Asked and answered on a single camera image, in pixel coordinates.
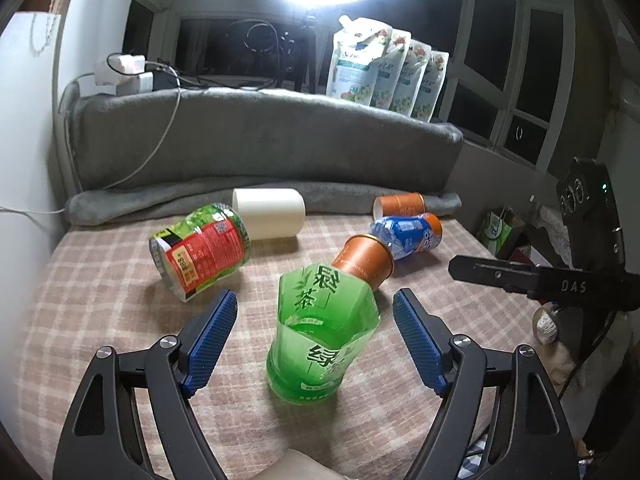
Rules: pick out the black tripod stand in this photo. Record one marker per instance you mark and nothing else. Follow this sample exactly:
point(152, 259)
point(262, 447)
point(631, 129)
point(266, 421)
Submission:
point(297, 52)

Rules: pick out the green tea bottle cup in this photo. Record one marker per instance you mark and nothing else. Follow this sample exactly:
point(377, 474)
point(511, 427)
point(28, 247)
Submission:
point(325, 318)

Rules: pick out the white power strip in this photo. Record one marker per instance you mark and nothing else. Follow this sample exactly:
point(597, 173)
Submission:
point(125, 72)

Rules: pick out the orange paper cup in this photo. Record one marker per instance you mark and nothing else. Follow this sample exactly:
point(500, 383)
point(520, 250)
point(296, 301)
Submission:
point(404, 205)
point(367, 258)

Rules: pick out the blue orange bottle cup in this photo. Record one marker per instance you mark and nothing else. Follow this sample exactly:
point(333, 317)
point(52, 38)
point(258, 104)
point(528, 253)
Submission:
point(406, 236)

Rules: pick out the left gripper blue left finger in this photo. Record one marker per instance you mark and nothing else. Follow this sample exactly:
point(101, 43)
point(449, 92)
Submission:
point(202, 341)

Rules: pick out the orange paper cup near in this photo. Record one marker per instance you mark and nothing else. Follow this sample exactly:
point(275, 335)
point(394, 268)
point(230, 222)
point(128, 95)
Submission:
point(367, 258)

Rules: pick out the green paper bag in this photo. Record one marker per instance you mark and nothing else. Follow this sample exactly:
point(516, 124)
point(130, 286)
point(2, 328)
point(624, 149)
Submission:
point(499, 231)

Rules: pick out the grey fleece blanket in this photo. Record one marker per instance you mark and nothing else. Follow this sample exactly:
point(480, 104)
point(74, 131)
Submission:
point(165, 153)

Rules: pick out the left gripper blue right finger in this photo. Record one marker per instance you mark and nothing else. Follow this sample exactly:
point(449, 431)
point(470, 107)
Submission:
point(427, 340)

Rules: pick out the white refill pouch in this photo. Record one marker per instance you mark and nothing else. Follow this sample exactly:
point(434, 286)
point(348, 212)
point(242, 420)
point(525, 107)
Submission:
point(389, 68)
point(410, 77)
point(357, 48)
point(430, 86)

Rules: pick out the orange paper cup far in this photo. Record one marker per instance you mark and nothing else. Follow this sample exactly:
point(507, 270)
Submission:
point(404, 205)

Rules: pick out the white plastic cup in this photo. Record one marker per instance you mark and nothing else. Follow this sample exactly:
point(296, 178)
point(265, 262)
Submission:
point(270, 213)

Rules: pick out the red green label cup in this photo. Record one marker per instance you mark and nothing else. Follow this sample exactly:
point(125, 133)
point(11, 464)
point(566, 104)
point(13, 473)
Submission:
point(207, 245)

